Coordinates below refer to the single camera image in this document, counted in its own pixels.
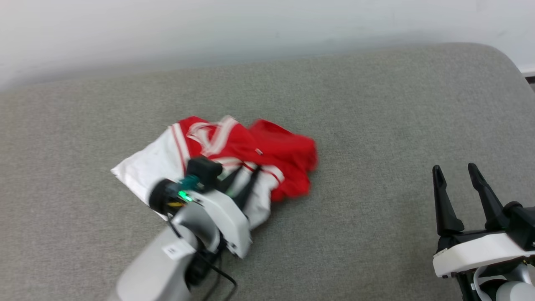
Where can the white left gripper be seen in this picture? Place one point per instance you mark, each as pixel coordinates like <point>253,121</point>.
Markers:
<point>230,217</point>

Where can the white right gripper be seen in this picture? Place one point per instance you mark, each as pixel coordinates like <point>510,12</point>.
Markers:
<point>480,251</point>

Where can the red and white garment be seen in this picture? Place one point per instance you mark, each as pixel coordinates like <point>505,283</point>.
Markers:
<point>276,146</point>

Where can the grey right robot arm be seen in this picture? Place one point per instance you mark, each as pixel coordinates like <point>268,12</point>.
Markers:
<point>514,290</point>

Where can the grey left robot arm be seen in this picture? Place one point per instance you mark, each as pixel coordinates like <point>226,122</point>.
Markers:
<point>154,267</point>

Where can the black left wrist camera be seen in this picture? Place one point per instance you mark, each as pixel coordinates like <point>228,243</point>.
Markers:
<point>204,171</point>

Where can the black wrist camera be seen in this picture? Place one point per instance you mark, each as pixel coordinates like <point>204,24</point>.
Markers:
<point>522,225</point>
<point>204,171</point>

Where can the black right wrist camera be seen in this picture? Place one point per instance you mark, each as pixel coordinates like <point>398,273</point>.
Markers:
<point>522,225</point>

